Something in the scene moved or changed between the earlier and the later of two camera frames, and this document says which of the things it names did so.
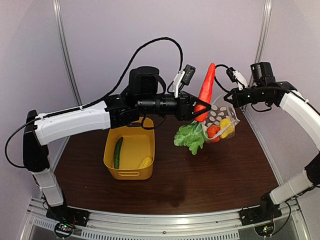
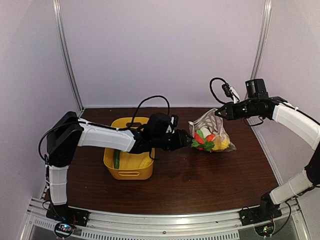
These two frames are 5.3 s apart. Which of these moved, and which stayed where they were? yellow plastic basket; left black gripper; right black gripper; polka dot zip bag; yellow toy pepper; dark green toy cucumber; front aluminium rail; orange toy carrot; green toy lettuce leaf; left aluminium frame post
Moved: left black gripper; yellow toy pepper; polka dot zip bag; right black gripper; green toy lettuce leaf; orange toy carrot
Stayed: front aluminium rail; left aluminium frame post; yellow plastic basket; dark green toy cucumber
